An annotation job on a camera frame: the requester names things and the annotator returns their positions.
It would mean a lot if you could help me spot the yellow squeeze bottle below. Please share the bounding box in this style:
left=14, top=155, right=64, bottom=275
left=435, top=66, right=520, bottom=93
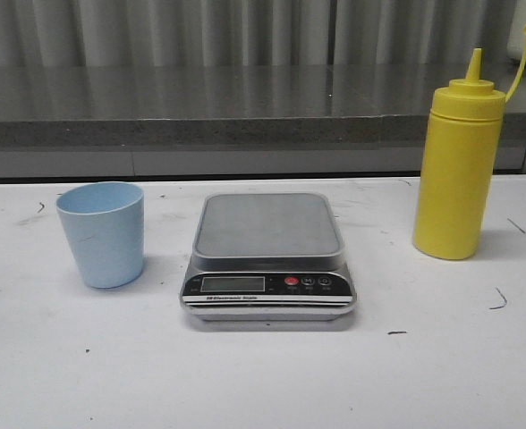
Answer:
left=412, top=25, right=526, bottom=260

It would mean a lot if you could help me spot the silver digital kitchen scale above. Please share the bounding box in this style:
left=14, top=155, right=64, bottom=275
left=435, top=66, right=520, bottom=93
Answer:
left=180, top=192, right=357, bottom=322

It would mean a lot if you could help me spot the light blue plastic cup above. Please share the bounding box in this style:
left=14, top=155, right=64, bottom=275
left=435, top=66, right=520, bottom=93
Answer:
left=56, top=181, right=144, bottom=289

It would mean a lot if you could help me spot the grey steel counter shelf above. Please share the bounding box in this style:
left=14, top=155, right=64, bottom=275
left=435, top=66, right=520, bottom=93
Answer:
left=0, top=63, right=526, bottom=180

